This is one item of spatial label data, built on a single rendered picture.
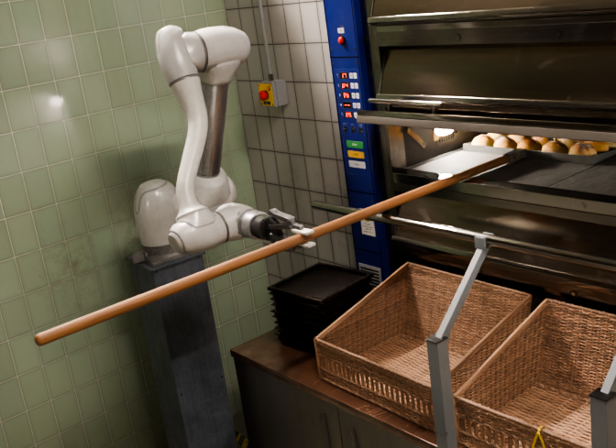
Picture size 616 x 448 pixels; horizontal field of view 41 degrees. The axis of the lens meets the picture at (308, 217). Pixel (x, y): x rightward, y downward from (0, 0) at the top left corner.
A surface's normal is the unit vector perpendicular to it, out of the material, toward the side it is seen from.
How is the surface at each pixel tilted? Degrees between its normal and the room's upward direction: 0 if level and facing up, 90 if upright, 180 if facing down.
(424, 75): 70
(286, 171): 90
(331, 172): 90
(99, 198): 90
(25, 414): 90
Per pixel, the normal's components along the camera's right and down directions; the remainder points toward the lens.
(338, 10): -0.76, 0.29
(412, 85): -0.76, -0.06
